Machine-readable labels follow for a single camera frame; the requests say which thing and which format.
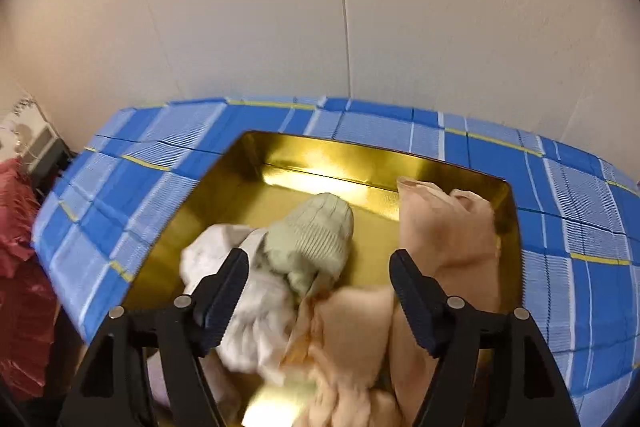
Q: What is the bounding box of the dark red box gold inside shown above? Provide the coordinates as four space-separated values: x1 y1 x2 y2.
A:
120 130 523 427

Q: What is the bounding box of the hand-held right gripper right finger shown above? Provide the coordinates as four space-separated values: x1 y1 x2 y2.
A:
389 249 581 427

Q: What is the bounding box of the white cluttered shelf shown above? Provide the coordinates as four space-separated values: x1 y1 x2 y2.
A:
0 94 76 192

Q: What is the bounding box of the red shiny cloth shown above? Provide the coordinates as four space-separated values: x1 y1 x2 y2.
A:
0 157 61 400

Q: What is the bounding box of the white cloth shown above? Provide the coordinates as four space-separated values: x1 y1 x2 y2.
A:
180 224 301 383

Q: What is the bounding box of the peach cloth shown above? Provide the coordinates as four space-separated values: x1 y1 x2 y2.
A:
280 176 501 427

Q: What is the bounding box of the blue plaid blanket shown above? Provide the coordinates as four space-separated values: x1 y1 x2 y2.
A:
31 95 640 427

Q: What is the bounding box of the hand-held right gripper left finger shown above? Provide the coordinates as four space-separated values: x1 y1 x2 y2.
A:
59 248 250 427

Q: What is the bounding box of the pale green knitted sock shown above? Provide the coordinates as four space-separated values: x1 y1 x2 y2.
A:
264 192 355 298

